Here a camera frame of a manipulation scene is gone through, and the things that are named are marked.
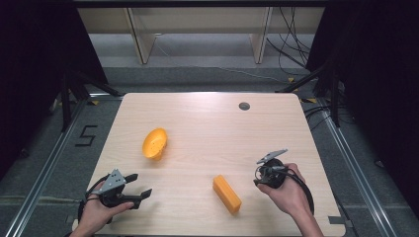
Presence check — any aluminium floor rail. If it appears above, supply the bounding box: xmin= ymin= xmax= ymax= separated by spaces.
xmin=3 ymin=94 xmax=124 ymax=237
xmin=316 ymin=98 xmax=398 ymax=237

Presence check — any person's right hand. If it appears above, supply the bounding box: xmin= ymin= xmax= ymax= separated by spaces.
xmin=257 ymin=163 xmax=311 ymax=219

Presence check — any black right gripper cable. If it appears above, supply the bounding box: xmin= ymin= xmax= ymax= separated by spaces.
xmin=263 ymin=166 xmax=316 ymax=215

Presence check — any thin white floor cable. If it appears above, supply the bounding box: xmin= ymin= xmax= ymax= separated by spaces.
xmin=153 ymin=33 xmax=289 ymax=84

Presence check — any black metal stand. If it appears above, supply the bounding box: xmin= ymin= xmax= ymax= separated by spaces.
xmin=276 ymin=57 xmax=344 ymax=128
xmin=58 ymin=69 xmax=124 ymax=133

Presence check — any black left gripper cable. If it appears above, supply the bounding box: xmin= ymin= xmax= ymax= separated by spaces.
xmin=77 ymin=174 xmax=111 ymax=225

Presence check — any orange plastic bowl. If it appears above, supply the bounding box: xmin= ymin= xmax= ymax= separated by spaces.
xmin=141 ymin=127 xmax=169 ymax=162

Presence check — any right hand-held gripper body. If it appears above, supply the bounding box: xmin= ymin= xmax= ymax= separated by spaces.
xmin=253 ymin=148 xmax=290 ymax=190

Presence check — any white shelf unit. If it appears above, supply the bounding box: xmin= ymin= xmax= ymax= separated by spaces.
xmin=77 ymin=6 xmax=326 ymax=65

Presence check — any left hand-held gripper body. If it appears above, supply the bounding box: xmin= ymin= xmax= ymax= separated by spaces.
xmin=90 ymin=168 xmax=143 ymax=209

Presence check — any bundle of black cables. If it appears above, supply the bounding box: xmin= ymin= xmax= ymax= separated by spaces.
xmin=265 ymin=6 xmax=313 ymax=77

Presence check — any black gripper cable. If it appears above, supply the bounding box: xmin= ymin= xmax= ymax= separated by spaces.
xmin=77 ymin=174 xmax=111 ymax=225
xmin=263 ymin=166 xmax=316 ymax=215

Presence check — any orange rectangular block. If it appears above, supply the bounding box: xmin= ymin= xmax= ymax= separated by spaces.
xmin=211 ymin=174 xmax=243 ymax=216

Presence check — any black curtain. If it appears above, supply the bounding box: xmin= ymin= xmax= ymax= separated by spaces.
xmin=305 ymin=0 xmax=419 ymax=211
xmin=0 ymin=0 xmax=110 ymax=181

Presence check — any person's left hand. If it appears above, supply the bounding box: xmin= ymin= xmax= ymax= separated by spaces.
xmin=77 ymin=191 xmax=135 ymax=237

